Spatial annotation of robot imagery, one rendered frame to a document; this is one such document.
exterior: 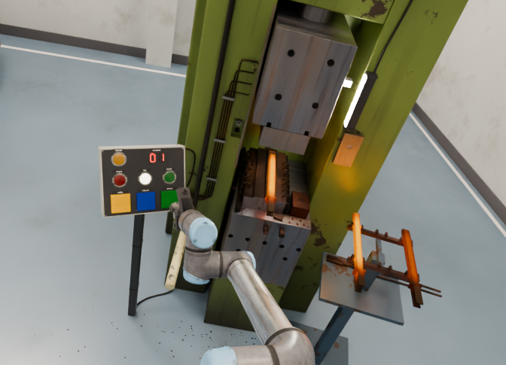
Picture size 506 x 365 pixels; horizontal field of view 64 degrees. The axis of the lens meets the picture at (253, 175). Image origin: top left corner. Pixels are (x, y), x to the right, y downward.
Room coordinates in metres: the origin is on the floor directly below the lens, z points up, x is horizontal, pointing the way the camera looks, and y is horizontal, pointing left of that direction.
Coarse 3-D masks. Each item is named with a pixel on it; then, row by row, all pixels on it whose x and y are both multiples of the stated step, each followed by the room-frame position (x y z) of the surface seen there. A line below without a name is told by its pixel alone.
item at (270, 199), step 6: (270, 156) 1.81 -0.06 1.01; (270, 162) 1.75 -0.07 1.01; (270, 168) 1.70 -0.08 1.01; (270, 174) 1.65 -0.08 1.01; (270, 180) 1.60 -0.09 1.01; (270, 186) 1.55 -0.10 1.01; (270, 192) 1.51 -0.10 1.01; (270, 198) 1.46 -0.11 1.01; (270, 204) 1.42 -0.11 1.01; (270, 210) 1.38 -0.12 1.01; (270, 216) 1.37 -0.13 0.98
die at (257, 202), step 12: (264, 156) 1.82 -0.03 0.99; (276, 156) 1.83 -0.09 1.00; (252, 168) 1.69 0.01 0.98; (264, 168) 1.71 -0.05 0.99; (276, 168) 1.73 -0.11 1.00; (252, 180) 1.60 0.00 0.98; (264, 180) 1.61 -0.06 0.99; (276, 180) 1.62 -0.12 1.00; (252, 192) 1.50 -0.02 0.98; (264, 192) 1.52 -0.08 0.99; (276, 192) 1.53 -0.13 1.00; (252, 204) 1.47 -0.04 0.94; (264, 204) 1.47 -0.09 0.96; (276, 204) 1.48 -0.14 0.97
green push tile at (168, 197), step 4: (160, 192) 1.27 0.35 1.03; (164, 192) 1.27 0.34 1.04; (168, 192) 1.28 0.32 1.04; (172, 192) 1.29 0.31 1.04; (164, 196) 1.26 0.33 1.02; (168, 196) 1.27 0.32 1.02; (172, 196) 1.28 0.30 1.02; (176, 196) 1.28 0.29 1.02; (164, 200) 1.25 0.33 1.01; (168, 200) 1.26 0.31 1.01; (172, 200) 1.27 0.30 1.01; (176, 200) 1.28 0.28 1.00; (164, 204) 1.25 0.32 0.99; (168, 204) 1.25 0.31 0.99
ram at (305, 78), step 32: (288, 0) 1.87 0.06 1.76; (288, 32) 1.46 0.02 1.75; (320, 32) 1.53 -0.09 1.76; (288, 64) 1.46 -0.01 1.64; (320, 64) 1.48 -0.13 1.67; (256, 96) 1.60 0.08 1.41; (288, 96) 1.47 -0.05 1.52; (320, 96) 1.48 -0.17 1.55; (288, 128) 1.47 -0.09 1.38; (320, 128) 1.49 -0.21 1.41
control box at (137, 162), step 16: (160, 144) 1.41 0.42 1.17; (176, 144) 1.43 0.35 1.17; (112, 160) 1.23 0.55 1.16; (128, 160) 1.26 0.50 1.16; (144, 160) 1.29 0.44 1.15; (160, 160) 1.32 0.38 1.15; (176, 160) 1.36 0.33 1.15; (112, 176) 1.20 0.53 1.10; (128, 176) 1.23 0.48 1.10; (160, 176) 1.30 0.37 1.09; (176, 176) 1.33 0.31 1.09; (112, 192) 1.17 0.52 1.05; (128, 192) 1.20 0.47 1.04; (144, 192) 1.23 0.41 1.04; (160, 208) 1.23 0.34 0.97
